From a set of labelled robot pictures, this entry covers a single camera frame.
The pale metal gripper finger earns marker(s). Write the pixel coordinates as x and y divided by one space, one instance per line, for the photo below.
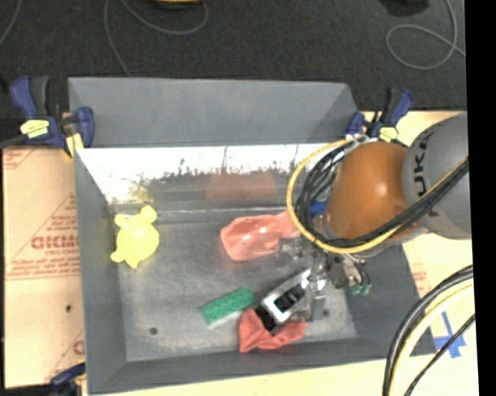
289 247
318 306

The silver and black tool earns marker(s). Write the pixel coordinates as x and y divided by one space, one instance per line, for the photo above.
282 303

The red cloth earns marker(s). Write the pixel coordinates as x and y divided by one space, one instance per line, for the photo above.
259 335

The green sponge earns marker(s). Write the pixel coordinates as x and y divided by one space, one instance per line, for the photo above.
226 306

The grey metal bin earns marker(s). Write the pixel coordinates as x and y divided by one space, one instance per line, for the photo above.
181 276

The yellow toy animal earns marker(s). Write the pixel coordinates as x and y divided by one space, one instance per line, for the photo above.
136 238

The brown cardboard board, red print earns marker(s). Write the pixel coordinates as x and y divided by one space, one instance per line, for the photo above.
38 241

